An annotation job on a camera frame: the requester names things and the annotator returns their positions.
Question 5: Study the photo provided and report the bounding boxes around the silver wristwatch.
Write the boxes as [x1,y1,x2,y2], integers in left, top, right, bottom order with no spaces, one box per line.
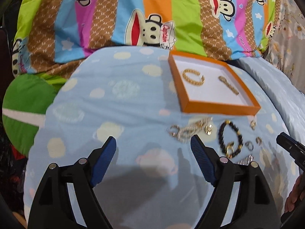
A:
[237,155,256,165]

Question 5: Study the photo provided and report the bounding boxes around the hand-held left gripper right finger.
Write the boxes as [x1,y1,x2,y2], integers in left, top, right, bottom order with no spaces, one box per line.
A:
[190,135,282,229]

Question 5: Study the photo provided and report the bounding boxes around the striped cartoon monkey blanket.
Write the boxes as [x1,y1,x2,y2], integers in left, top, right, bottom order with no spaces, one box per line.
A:
[12,0,283,80]

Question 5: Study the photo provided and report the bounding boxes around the orange shallow box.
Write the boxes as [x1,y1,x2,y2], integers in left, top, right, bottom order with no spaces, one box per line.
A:
[168,50,262,116]

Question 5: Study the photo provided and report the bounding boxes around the green cushion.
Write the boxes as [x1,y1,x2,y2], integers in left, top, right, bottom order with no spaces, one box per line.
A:
[2,73,67,156]

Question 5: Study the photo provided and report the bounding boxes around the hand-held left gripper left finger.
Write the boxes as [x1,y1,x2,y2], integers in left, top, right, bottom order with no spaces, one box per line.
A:
[27,136,117,229]

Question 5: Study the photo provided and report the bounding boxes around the grey floral cloth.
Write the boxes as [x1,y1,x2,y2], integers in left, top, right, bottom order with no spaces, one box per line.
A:
[262,0,305,96]

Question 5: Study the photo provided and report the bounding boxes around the gold chain bangle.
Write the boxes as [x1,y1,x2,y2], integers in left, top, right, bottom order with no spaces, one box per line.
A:
[182,69,205,86]

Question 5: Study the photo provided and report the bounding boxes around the pearl bracelet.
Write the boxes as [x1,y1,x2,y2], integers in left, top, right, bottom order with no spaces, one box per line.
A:
[177,118,213,145]

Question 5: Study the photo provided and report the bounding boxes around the gold wristwatch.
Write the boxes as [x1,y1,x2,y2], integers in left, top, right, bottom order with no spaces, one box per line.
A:
[219,76,239,95]

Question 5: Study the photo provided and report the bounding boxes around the black bead bracelet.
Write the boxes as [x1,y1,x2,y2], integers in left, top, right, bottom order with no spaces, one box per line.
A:
[219,120,244,158]

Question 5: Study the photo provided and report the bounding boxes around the person's right hand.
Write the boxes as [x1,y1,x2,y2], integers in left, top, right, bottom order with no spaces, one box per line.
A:
[284,177,305,214]

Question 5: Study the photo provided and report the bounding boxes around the light blue quilt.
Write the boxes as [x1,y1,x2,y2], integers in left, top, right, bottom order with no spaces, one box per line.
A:
[238,57,305,153]

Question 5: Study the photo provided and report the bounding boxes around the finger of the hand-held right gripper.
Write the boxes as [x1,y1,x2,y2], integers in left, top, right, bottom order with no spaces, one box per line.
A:
[276,132,305,172]

